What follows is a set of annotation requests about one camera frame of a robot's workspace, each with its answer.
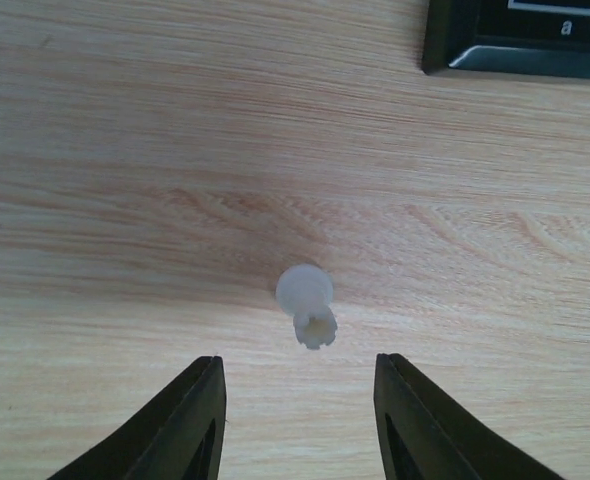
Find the black white chessboard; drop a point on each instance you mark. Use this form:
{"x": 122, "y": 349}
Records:
{"x": 532, "y": 38}

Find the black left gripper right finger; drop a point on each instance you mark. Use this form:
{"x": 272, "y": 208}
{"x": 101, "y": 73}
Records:
{"x": 425, "y": 434}

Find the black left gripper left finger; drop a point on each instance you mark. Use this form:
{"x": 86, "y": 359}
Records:
{"x": 178, "y": 434}

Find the white chess piece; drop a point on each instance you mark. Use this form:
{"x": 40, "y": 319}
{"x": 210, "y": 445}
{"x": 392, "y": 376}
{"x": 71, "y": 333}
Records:
{"x": 305, "y": 292}

